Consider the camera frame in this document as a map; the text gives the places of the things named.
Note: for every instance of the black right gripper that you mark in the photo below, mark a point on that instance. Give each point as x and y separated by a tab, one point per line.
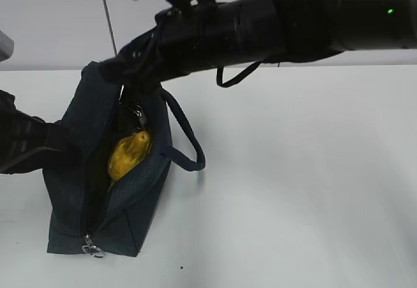
170	50

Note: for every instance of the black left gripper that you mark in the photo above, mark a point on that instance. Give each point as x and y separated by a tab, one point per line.
23	137

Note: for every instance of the yellow pear-shaped fruit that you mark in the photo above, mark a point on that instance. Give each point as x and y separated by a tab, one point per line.
128	153

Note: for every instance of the dark blue lunch bag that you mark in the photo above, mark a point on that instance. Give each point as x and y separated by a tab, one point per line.
91	214

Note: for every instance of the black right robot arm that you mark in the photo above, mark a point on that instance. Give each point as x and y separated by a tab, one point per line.
234	38

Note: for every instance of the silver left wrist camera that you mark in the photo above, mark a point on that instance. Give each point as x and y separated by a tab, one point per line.
6	47

